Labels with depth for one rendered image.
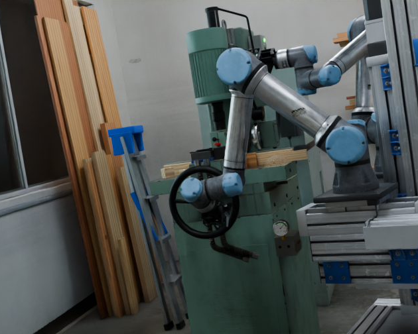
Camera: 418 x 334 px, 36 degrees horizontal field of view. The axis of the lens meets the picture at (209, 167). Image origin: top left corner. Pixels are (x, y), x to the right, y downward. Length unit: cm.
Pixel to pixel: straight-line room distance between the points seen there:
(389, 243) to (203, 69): 116
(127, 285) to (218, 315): 138
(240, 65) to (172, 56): 327
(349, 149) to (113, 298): 248
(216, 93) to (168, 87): 256
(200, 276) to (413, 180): 101
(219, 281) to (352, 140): 103
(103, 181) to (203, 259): 146
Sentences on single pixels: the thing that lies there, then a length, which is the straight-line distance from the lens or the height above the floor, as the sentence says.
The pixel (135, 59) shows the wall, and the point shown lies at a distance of 535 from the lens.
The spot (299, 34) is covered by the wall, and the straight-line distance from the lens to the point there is 502.
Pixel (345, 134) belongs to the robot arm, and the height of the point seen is 101.
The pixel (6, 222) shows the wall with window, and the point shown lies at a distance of 364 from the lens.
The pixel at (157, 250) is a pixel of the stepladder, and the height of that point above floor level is 45.
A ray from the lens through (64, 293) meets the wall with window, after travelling 411.
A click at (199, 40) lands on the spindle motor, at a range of 272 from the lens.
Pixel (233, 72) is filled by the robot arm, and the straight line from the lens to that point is 200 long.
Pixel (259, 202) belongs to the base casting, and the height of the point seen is 76.
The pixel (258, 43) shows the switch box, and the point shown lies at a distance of 302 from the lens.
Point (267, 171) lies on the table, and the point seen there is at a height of 88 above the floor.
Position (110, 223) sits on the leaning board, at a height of 59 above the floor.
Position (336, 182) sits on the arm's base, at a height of 85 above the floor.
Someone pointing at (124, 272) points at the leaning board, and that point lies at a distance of 404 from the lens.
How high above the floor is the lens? 111
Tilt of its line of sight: 4 degrees down
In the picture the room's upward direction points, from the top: 9 degrees counter-clockwise
